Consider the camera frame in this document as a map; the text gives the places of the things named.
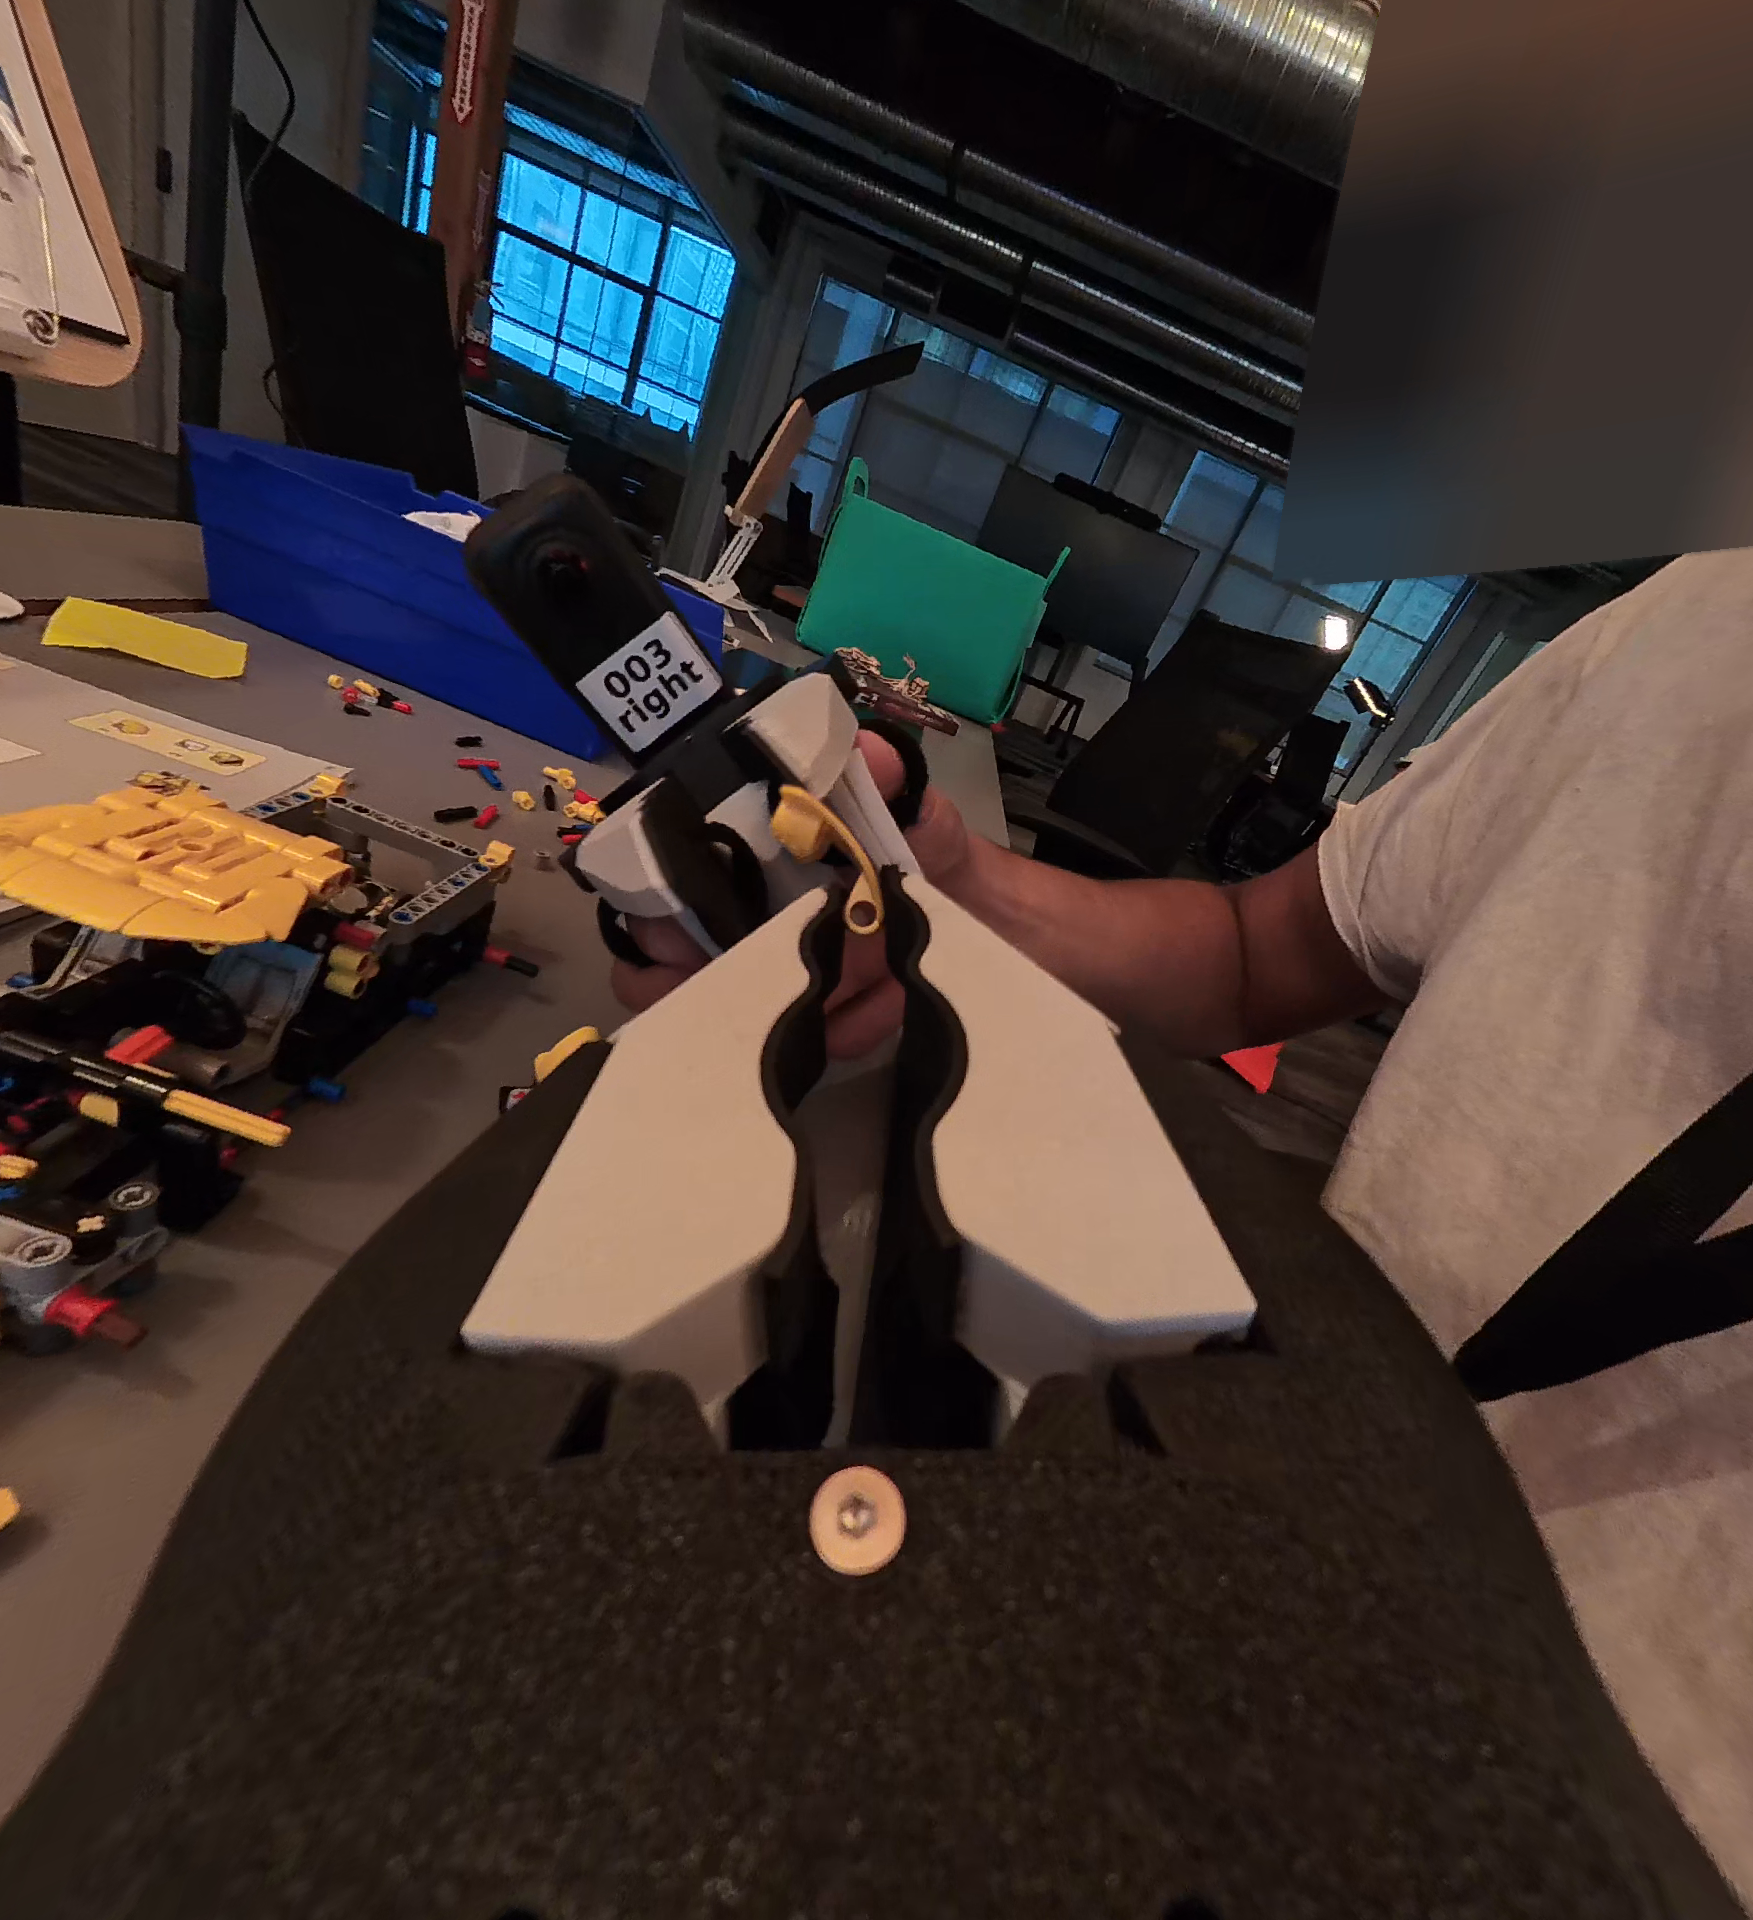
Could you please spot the yellow toy car model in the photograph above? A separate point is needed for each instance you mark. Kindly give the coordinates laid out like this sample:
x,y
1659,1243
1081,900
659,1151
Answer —
x,y
142,869

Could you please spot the person's right hand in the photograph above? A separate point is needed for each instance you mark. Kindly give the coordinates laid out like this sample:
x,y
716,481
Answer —
x,y
944,856

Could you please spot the small twine tag bundle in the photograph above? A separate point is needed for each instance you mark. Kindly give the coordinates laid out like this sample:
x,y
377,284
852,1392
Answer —
x,y
892,692

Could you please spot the black monitor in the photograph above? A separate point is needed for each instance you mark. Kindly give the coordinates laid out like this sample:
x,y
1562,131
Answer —
x,y
1087,564
351,330

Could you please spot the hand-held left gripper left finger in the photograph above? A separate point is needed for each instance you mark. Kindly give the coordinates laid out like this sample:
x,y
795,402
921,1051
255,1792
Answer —
x,y
637,1184

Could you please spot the large paned window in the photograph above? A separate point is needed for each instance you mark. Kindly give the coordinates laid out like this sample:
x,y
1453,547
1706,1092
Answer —
x,y
575,284

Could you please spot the wooden beam red label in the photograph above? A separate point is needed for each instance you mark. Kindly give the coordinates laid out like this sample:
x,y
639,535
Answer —
x,y
470,150

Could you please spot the yellow flat sheet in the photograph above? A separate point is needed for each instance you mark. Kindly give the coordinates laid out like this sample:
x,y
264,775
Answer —
x,y
142,638

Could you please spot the scattered small toy pins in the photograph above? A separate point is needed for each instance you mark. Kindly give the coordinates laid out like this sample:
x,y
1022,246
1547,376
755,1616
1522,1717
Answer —
x,y
365,692

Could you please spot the yellow curved toy piece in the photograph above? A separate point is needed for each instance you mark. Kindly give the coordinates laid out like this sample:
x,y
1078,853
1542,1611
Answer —
x,y
802,825

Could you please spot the green tote bin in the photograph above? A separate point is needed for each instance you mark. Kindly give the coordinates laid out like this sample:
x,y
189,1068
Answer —
x,y
907,599

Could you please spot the small yellow toy piece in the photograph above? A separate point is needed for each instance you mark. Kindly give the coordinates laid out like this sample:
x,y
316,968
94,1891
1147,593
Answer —
x,y
570,1050

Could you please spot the metal ceiling duct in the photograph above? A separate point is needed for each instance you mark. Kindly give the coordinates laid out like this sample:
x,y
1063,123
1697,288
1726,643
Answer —
x,y
1208,61

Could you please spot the instruction booklet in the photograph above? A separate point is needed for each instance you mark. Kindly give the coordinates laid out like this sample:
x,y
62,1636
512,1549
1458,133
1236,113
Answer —
x,y
51,721

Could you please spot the blue storage bin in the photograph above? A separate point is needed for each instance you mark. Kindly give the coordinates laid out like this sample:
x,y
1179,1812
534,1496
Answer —
x,y
336,556

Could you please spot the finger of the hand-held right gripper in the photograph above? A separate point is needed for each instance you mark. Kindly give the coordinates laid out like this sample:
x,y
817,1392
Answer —
x,y
623,864
802,734

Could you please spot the white crumpled paper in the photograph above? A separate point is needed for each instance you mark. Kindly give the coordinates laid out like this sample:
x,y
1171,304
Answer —
x,y
445,524

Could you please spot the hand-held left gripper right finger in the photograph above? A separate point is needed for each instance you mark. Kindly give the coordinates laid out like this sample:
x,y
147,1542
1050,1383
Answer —
x,y
1087,1200

